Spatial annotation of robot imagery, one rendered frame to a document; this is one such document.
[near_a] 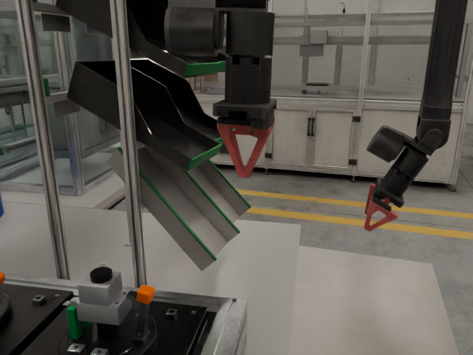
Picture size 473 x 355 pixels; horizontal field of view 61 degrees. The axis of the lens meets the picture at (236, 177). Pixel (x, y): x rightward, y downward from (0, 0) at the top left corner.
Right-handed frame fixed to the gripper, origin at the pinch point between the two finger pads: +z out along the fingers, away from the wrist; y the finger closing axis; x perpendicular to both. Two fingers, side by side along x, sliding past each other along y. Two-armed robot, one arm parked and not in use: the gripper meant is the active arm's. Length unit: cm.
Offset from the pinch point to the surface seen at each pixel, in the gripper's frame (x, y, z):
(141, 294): -12.6, 6.0, 17.0
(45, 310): -33.3, -0.4, 27.9
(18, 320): -35.9, 2.8, 28.0
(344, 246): 37, -233, 121
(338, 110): 30, -395, 41
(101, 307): -17.9, 7.4, 19.2
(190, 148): -15.0, -23.3, 3.4
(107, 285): -17.1, 6.9, 15.9
